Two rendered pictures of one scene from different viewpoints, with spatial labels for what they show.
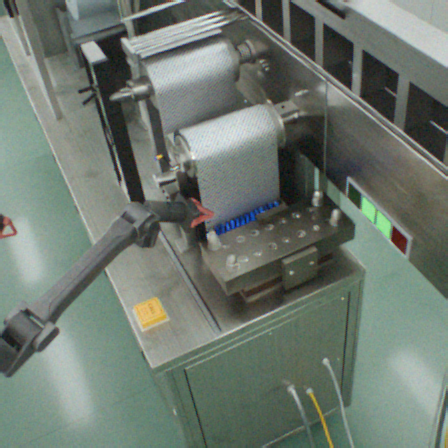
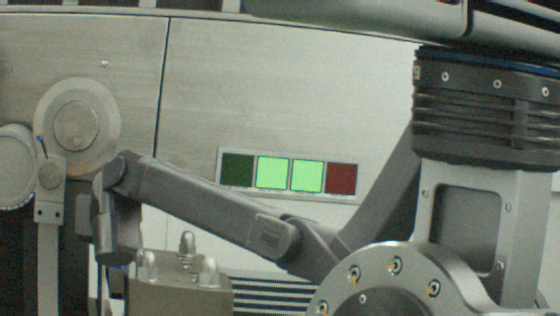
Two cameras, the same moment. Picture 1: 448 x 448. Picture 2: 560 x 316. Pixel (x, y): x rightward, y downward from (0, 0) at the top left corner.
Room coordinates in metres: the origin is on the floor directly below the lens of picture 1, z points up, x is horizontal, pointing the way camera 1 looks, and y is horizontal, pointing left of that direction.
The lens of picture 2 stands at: (0.62, 1.81, 1.33)
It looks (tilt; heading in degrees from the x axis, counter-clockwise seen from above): 3 degrees down; 280
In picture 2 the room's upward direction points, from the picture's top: 5 degrees clockwise
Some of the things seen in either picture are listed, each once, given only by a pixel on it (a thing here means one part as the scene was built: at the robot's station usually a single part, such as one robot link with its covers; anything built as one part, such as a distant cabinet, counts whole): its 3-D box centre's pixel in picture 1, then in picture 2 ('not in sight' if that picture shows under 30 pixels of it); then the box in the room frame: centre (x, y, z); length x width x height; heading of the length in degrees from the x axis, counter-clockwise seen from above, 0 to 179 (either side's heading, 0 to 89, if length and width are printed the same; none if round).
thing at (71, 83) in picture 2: (185, 156); (75, 125); (1.24, 0.07, 1.25); 0.15 x 0.01 x 0.15; 20
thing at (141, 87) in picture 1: (140, 88); not in sight; (1.47, 0.18, 1.33); 0.06 x 0.06 x 0.06; 20
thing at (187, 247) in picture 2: (336, 215); (187, 242); (1.14, -0.31, 1.05); 0.04 x 0.04 x 0.04
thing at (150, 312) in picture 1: (150, 312); not in sight; (1.01, 0.24, 0.91); 0.07 x 0.07 x 0.02; 20
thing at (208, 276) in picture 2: (232, 261); (208, 271); (1.03, -0.01, 1.05); 0.04 x 0.04 x 0.04
